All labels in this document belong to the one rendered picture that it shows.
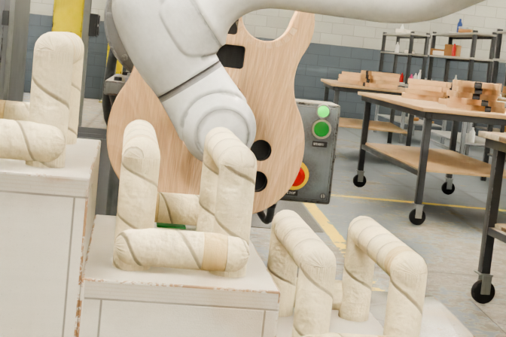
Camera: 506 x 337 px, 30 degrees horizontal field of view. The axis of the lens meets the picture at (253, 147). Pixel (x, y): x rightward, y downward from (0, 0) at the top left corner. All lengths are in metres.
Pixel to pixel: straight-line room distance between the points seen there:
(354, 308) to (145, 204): 0.31
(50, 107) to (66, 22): 8.29
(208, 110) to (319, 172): 0.66
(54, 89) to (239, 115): 0.51
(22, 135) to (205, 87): 0.55
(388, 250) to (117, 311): 0.26
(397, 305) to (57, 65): 0.35
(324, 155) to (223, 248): 1.10
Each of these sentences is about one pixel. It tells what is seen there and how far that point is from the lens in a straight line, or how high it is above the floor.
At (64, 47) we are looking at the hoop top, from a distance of 0.78.
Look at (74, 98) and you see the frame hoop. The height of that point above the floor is 1.15.
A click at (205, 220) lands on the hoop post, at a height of 1.04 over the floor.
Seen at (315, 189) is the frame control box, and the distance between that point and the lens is 1.87.
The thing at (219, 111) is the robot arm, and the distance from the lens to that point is 1.24.
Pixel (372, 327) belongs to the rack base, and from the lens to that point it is 1.00.
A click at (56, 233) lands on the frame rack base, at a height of 1.06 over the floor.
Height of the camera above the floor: 1.22
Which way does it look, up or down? 6 degrees down
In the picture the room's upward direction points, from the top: 6 degrees clockwise
